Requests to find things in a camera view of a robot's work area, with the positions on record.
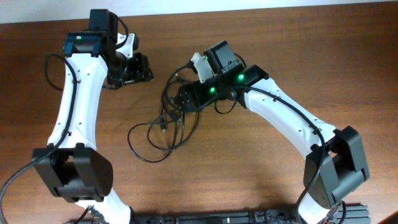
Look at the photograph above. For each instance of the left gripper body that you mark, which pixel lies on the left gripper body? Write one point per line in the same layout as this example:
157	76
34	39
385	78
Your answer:
129	71

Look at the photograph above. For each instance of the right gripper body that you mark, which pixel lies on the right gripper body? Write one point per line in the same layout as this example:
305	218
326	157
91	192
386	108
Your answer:
212	88

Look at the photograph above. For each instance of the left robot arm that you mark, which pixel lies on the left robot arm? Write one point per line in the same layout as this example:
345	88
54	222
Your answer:
70	165

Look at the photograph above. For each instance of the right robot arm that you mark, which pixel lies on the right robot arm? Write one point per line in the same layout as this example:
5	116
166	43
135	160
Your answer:
335	160

